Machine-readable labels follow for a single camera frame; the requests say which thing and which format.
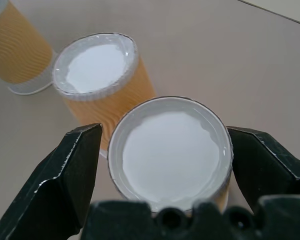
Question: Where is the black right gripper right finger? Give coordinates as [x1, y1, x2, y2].
[226, 126, 300, 216]

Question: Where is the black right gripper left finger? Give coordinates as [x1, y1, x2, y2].
[0, 122, 103, 240]

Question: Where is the ribbed orange paper cup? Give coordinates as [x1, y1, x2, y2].
[107, 96, 234, 218]
[51, 31, 157, 153]
[0, 0, 58, 96]

